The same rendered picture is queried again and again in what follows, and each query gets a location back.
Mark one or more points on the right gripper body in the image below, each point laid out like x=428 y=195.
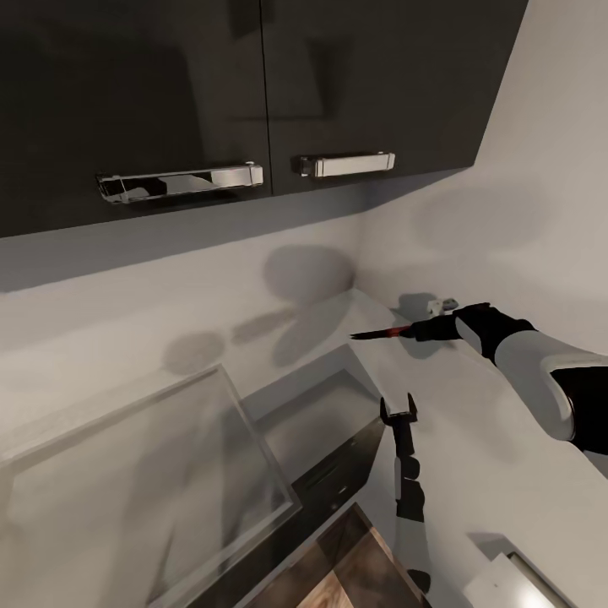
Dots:
x=430 y=329

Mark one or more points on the drop in sink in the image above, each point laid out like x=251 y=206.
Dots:
x=146 y=507

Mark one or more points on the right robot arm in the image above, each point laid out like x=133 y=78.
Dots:
x=564 y=387

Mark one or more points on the cabinet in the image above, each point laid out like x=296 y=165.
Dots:
x=117 y=109

